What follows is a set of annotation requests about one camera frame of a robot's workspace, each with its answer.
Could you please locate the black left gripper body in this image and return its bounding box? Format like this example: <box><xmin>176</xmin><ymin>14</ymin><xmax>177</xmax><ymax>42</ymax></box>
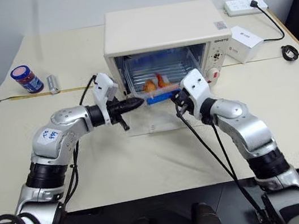
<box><xmin>105</xmin><ymin>98</ymin><xmax>131</xmax><ymax>134</ymax></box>

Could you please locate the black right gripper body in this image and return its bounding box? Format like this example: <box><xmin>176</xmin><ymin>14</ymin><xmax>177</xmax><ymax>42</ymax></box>
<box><xmin>173</xmin><ymin>88</ymin><xmax>198</xmax><ymax>118</ymax></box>

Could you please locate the clear food container blue rim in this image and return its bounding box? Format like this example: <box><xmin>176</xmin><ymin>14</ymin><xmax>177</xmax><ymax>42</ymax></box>
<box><xmin>128</xmin><ymin>66</ymin><xmax>185</xmax><ymax>109</ymax></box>

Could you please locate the orange food piece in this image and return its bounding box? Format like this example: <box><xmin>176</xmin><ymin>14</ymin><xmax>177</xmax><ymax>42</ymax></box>
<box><xmin>143</xmin><ymin>78</ymin><xmax>157</xmax><ymax>93</ymax></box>
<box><xmin>153</xmin><ymin>70</ymin><xmax>171</xmax><ymax>90</ymax></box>

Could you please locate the glass toaster oven door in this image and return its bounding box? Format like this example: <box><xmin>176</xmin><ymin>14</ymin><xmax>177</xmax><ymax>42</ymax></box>
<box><xmin>123</xmin><ymin>94</ymin><xmax>189</xmax><ymax>138</ymax></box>

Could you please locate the red and white oven knob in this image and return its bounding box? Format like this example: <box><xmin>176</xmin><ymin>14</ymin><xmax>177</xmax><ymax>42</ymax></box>
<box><xmin>205</xmin><ymin>66</ymin><xmax>223</xmax><ymax>86</ymax></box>

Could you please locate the white toaster oven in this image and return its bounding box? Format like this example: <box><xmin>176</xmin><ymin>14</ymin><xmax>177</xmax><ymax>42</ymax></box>
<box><xmin>96</xmin><ymin>0</ymin><xmax>241</xmax><ymax>105</ymax></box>

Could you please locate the small silver can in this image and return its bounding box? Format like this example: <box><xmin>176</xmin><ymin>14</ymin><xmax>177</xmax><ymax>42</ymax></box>
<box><xmin>45</xmin><ymin>73</ymin><xmax>61</xmax><ymax>95</ymax></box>

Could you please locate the white cardboard box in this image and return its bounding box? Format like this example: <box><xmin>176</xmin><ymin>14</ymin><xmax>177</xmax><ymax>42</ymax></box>
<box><xmin>221</xmin><ymin>22</ymin><xmax>268</xmax><ymax>67</ymax></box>

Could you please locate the jar with blue label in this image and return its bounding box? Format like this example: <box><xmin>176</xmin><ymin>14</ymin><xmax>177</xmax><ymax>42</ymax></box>
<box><xmin>9</xmin><ymin>62</ymin><xmax>46</xmax><ymax>97</ymax></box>

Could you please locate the white power strip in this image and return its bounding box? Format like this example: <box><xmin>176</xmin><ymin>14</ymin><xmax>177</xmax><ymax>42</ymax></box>
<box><xmin>223</xmin><ymin>0</ymin><xmax>270</xmax><ymax>19</ymax></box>

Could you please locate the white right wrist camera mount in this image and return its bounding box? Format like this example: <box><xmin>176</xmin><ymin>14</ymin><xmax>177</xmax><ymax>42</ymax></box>
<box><xmin>178</xmin><ymin>67</ymin><xmax>215</xmax><ymax>119</ymax></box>

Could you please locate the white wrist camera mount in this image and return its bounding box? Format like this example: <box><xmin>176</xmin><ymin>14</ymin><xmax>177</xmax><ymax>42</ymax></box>
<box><xmin>178</xmin><ymin>67</ymin><xmax>215</xmax><ymax>119</ymax></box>
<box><xmin>89</xmin><ymin>69</ymin><xmax>125</xmax><ymax>127</ymax></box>

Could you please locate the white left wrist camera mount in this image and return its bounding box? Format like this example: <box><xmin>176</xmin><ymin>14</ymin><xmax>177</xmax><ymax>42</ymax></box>
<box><xmin>89</xmin><ymin>69</ymin><xmax>125</xmax><ymax>127</ymax></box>

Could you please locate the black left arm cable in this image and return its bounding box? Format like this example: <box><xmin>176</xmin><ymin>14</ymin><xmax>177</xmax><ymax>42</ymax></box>
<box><xmin>43</xmin><ymin>74</ymin><xmax>119</xmax><ymax>217</ymax></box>

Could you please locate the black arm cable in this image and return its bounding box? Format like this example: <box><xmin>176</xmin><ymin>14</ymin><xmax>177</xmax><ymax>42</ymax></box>
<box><xmin>43</xmin><ymin>74</ymin><xmax>119</xmax><ymax>217</ymax></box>
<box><xmin>175</xmin><ymin>94</ymin><xmax>272</xmax><ymax>224</ymax></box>

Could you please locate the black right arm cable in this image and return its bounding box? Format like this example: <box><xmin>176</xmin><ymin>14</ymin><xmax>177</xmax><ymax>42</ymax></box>
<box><xmin>175</xmin><ymin>94</ymin><xmax>272</xmax><ymax>224</ymax></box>

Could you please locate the coiled black cable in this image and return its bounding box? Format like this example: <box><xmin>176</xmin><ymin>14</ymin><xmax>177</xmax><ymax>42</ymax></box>
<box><xmin>280</xmin><ymin>43</ymin><xmax>299</xmax><ymax>62</ymax></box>

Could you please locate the black plug with cable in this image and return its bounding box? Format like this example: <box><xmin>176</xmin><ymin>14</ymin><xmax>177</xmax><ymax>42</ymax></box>
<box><xmin>247</xmin><ymin>0</ymin><xmax>287</xmax><ymax>44</ymax></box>

